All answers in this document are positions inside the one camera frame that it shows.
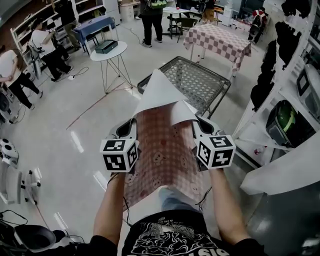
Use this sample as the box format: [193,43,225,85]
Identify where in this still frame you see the pink bear-print cloth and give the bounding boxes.
[124,68,208,208]

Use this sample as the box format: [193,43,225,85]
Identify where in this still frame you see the black floor cable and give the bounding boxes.
[51,66,90,82]

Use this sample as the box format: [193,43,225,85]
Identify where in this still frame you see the red white checkered cloth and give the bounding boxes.
[183,22,252,73]

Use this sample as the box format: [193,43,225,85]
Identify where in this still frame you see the white metal shelf rack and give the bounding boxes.
[232,0,320,196]

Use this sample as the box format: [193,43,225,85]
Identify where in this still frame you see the person's black printed t-shirt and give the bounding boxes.
[88,209,270,256]

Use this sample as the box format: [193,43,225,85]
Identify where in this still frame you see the dark green box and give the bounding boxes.
[94,39,119,55]

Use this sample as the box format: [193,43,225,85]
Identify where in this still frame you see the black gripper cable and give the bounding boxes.
[194,186,213,213]
[106,171,134,227]

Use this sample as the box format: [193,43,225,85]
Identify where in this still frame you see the black grey round device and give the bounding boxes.
[0,209,87,254]

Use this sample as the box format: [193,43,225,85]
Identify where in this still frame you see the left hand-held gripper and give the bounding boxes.
[99,118,140,175]

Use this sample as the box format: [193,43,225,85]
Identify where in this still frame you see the white table with paper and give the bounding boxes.
[161,6,201,40]

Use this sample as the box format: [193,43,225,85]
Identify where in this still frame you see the white fridge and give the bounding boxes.
[102,0,121,20]

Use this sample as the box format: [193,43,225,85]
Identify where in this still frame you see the white wall shelf unit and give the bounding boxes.
[9,0,105,73]

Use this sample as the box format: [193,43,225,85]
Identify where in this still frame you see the person's right forearm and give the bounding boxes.
[208,167,251,246]

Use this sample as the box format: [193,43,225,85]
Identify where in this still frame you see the white swivel chair base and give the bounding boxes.
[0,167,42,206]

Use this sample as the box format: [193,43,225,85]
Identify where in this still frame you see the person's left forearm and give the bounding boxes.
[92,171,126,247]

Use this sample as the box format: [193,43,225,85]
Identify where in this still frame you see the green backpack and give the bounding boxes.
[149,0,168,10]

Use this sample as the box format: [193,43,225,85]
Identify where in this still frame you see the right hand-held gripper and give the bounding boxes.
[191,116,237,173]

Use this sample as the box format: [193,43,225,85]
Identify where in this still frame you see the row of black bags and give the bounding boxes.
[249,0,312,112]

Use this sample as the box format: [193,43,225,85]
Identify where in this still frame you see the blue cloth covered table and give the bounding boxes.
[73,16,116,56]

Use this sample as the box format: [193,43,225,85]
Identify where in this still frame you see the white square table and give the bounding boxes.
[189,46,238,78]

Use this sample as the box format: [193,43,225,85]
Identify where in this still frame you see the white device with black dials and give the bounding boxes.
[0,138,20,169]

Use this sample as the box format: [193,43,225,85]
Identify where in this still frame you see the person's blue jeans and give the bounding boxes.
[158,187,203,213]

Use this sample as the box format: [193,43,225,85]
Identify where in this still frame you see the black folding chair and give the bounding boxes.
[174,17,199,44]

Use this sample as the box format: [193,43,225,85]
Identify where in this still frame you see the white drawer cabinet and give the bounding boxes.
[119,3,136,25]

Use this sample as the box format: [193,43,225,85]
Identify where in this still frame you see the round white side table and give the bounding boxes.
[89,40,135,95]

